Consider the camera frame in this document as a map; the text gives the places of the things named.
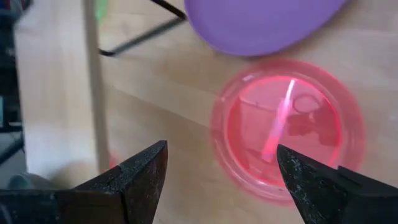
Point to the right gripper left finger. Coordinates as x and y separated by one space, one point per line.
130 193

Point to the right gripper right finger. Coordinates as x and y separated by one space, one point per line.
326 199

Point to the pink translucent plate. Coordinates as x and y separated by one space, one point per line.
258 124

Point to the wooden shelf with black legs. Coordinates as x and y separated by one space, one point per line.
56 93

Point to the small purple plate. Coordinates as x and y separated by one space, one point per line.
264 25

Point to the green translucent plate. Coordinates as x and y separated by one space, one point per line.
101 7

